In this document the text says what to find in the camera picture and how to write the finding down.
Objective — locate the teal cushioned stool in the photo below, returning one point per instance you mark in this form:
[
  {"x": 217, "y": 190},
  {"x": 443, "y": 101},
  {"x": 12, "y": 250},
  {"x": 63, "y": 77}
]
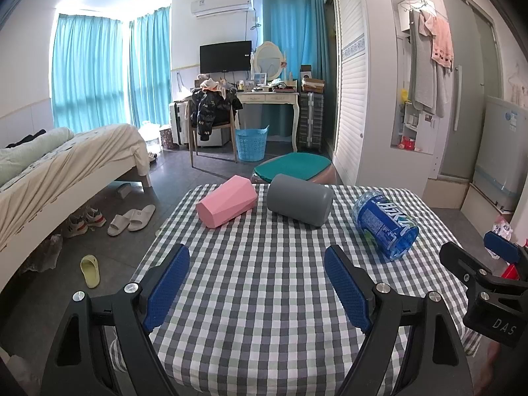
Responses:
[{"x": 324, "y": 175}]

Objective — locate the white wardrobe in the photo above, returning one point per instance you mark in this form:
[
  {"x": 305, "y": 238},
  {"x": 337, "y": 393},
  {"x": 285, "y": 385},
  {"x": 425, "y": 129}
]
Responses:
[{"x": 354, "y": 82}]

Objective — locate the bed with beige sheet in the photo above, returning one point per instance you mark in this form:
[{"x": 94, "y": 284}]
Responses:
[{"x": 62, "y": 181}]

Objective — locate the grey towel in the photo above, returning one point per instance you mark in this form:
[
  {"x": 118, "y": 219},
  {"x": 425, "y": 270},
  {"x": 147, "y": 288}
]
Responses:
[{"x": 423, "y": 78}]

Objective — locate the white air conditioner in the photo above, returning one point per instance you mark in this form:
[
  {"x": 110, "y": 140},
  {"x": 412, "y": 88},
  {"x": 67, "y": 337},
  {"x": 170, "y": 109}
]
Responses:
[{"x": 222, "y": 5}]

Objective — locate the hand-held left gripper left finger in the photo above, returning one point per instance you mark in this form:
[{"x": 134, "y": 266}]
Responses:
[{"x": 167, "y": 288}]

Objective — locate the black television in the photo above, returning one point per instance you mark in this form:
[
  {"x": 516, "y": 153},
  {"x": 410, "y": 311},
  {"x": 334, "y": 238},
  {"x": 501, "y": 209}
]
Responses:
[{"x": 225, "y": 57}]

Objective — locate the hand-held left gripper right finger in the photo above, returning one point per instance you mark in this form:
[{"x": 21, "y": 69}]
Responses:
[{"x": 348, "y": 293}]

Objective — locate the checkered tablecloth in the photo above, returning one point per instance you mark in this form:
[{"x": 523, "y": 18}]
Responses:
[{"x": 268, "y": 264}]

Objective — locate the white sneaker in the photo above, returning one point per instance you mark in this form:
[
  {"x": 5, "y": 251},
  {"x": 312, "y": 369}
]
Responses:
[
  {"x": 95, "y": 217},
  {"x": 74, "y": 227}
]

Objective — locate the picture frame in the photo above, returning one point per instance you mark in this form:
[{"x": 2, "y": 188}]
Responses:
[{"x": 260, "y": 78}]

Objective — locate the clothes hanger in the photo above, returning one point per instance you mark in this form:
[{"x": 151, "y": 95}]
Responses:
[{"x": 421, "y": 2}]

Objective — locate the red packet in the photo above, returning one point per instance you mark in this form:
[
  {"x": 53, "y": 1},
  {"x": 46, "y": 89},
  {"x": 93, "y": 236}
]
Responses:
[{"x": 407, "y": 143}]

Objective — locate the grey cup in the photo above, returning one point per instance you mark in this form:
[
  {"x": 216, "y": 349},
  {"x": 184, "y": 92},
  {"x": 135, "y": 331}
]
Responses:
[{"x": 298, "y": 200}]

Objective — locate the blue water bottle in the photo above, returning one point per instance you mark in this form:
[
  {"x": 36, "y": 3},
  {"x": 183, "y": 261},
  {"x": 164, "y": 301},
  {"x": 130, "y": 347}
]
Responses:
[{"x": 383, "y": 222}]

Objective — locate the cardboard box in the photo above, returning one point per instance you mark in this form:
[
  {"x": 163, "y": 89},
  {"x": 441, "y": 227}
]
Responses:
[{"x": 313, "y": 85}]

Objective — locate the blue laundry basket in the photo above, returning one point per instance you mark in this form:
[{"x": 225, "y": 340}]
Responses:
[{"x": 251, "y": 144}]

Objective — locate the white appliance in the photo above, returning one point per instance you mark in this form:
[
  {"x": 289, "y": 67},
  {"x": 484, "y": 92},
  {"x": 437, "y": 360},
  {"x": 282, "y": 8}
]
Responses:
[{"x": 501, "y": 148}]

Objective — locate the pink towel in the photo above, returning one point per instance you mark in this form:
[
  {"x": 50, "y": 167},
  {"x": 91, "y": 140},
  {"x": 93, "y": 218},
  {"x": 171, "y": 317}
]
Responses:
[{"x": 442, "y": 43}]

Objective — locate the teal curtain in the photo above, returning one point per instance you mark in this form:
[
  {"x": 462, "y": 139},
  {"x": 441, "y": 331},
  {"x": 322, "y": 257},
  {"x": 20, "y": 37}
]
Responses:
[
  {"x": 86, "y": 74},
  {"x": 293, "y": 29},
  {"x": 149, "y": 66}
]

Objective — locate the small patterned bin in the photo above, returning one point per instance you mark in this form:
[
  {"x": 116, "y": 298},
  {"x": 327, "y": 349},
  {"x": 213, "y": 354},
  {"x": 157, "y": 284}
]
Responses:
[{"x": 166, "y": 138}]

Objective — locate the white printed packet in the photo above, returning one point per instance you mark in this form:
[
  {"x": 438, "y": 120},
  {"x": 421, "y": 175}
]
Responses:
[{"x": 502, "y": 227}]

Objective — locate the pink faceted cup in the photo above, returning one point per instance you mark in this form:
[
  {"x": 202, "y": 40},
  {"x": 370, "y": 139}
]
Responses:
[{"x": 227, "y": 203}]

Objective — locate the yellow slipper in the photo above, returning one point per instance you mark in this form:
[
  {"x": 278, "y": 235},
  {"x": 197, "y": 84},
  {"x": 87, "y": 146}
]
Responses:
[{"x": 90, "y": 272}]

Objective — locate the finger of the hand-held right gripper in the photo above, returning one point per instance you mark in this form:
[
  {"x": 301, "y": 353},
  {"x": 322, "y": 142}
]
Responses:
[
  {"x": 458, "y": 258},
  {"x": 501, "y": 246}
]

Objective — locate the white suitcase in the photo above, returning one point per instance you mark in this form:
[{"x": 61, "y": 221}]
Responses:
[{"x": 178, "y": 121}]

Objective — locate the light green quilt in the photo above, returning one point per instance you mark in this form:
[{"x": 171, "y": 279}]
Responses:
[{"x": 29, "y": 152}]

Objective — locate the red object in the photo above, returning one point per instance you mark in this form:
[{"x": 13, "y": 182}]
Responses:
[{"x": 510, "y": 271}]

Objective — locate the black jacket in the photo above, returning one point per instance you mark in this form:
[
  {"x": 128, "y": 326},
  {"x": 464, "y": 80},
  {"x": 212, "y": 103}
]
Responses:
[{"x": 208, "y": 111}]

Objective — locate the wooden chair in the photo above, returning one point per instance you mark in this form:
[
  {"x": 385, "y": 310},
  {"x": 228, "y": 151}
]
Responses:
[{"x": 231, "y": 130}]

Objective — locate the grey block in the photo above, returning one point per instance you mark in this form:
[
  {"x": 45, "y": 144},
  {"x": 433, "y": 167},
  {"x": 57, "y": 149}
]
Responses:
[{"x": 124, "y": 191}]

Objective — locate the oval white mirror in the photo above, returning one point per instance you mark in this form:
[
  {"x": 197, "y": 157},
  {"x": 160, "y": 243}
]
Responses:
[{"x": 268, "y": 58}]

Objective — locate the white dressing table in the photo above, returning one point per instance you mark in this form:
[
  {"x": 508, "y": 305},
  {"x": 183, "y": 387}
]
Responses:
[{"x": 267, "y": 99}]

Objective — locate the dark cloth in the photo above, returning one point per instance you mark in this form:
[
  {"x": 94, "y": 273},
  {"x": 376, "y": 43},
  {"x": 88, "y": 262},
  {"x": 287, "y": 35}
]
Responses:
[{"x": 24, "y": 138}]

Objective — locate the frosted glass door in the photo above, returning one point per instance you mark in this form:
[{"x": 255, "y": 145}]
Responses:
[{"x": 466, "y": 90}]

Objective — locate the clear plastic bag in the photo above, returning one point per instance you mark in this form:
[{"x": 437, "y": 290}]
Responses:
[{"x": 43, "y": 253}]

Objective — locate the white slipper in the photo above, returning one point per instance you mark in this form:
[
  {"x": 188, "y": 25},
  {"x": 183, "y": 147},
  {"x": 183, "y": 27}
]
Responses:
[
  {"x": 142, "y": 216},
  {"x": 120, "y": 225}
]

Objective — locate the dark suitcase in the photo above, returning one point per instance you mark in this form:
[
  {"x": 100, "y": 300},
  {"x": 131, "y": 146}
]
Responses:
[{"x": 310, "y": 121}]

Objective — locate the teal seat cushion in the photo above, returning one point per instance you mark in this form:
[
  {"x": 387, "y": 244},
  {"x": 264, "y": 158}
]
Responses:
[{"x": 291, "y": 166}]

